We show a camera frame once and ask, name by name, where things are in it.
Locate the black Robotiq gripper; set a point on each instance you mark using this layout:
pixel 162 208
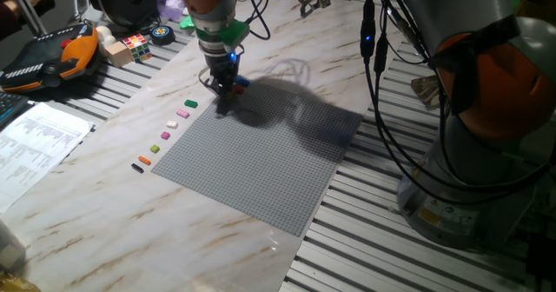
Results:
pixel 221 64

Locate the red Lego brick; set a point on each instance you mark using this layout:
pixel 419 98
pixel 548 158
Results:
pixel 239 89

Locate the blue Lego brick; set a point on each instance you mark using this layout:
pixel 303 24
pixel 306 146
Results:
pixel 242 82

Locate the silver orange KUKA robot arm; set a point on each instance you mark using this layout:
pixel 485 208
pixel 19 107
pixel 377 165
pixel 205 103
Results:
pixel 456 5

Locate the person's dark sleeved forearm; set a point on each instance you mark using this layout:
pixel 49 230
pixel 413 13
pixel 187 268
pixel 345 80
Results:
pixel 19 16

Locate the green Lego brick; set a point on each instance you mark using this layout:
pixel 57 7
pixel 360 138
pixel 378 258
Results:
pixel 191 104

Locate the pink Lego brick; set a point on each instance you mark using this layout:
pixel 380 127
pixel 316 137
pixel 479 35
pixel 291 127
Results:
pixel 183 114

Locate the white Lego brick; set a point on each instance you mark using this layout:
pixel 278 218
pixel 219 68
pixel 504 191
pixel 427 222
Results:
pixel 172 124

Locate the small magenta Lego brick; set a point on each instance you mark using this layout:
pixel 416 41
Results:
pixel 165 135

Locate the grey Lego baseplate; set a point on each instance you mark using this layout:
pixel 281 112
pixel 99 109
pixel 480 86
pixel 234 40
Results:
pixel 243 174

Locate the small lime Lego brick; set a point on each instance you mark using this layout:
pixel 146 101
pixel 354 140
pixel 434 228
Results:
pixel 155 149

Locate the small orange Lego brick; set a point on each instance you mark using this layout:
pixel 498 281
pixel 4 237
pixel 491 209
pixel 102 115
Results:
pixel 144 160

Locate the small black Lego brick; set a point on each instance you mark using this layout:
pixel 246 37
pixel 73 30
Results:
pixel 137 168

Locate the black disc with yellow centre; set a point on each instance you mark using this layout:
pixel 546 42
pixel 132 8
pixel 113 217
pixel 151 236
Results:
pixel 162 35

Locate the Rubik's cube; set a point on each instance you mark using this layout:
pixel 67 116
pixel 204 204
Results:
pixel 137 48

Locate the translucent purple object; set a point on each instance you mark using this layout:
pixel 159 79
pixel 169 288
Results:
pixel 170 6

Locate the wooden cube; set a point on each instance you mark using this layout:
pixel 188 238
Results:
pixel 118 55

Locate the white round figurine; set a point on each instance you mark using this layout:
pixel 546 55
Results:
pixel 104 35

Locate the black filament spool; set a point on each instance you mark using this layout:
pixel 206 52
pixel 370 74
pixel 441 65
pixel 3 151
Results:
pixel 123 1

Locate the black orange teach pendant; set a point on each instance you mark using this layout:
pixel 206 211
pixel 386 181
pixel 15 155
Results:
pixel 39 61

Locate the marble pattern table sheet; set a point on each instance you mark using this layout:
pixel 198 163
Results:
pixel 108 240

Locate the printed paper sheet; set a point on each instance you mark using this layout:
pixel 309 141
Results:
pixel 35 148

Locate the gold foil bag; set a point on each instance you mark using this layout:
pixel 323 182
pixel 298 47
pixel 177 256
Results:
pixel 15 283

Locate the green cloth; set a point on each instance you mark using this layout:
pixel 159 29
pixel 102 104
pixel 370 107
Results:
pixel 514 1

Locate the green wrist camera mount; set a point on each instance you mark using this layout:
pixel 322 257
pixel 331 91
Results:
pixel 231 31

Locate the shiny metal bracket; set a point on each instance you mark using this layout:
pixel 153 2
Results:
pixel 423 92

